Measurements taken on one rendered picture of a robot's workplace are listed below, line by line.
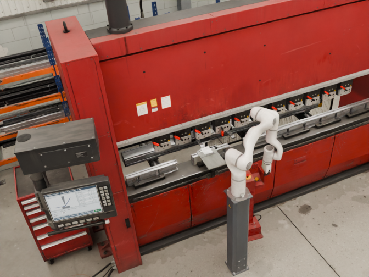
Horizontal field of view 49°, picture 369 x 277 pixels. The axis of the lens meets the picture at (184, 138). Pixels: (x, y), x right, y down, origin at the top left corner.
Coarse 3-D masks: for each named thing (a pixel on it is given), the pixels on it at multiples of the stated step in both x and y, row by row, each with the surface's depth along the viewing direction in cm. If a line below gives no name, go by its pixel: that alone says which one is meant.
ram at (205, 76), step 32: (224, 32) 324; (256, 32) 334; (288, 32) 347; (320, 32) 360; (352, 32) 375; (128, 64) 305; (160, 64) 316; (192, 64) 327; (224, 64) 339; (256, 64) 352; (288, 64) 366; (320, 64) 381; (352, 64) 398; (128, 96) 320; (160, 96) 332; (192, 96) 344; (224, 96) 357; (256, 96) 372; (288, 96) 388; (128, 128) 336; (160, 128) 349
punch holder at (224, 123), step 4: (228, 116) 372; (212, 120) 377; (216, 120) 369; (220, 120) 371; (224, 120) 372; (228, 120) 375; (216, 124) 371; (220, 124) 373; (224, 124) 375; (228, 124) 377; (216, 128) 374; (220, 128) 375; (224, 128) 377; (228, 128) 379; (216, 132) 377; (220, 132) 378
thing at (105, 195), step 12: (72, 180) 280; (84, 180) 279; (96, 180) 274; (108, 180) 274; (48, 192) 268; (108, 192) 279; (108, 204) 286; (84, 216) 287; (96, 216) 290; (108, 216) 292
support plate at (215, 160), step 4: (212, 148) 389; (200, 152) 385; (216, 152) 384; (200, 156) 381; (204, 156) 380; (208, 156) 380; (212, 156) 380; (216, 156) 379; (220, 156) 379; (204, 160) 375; (208, 160) 375; (212, 160) 374; (216, 160) 374; (220, 160) 374; (224, 160) 373; (208, 164) 370; (212, 164) 370; (216, 164) 370; (220, 164) 369; (224, 164) 369; (208, 168) 366; (212, 168) 366
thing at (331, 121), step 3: (327, 120) 429; (330, 120) 428; (333, 120) 428; (336, 120) 428; (339, 120) 430; (318, 123) 426; (324, 123) 425; (327, 123) 425; (330, 123) 426; (333, 123) 429; (315, 126) 426; (318, 126) 422; (321, 126) 424
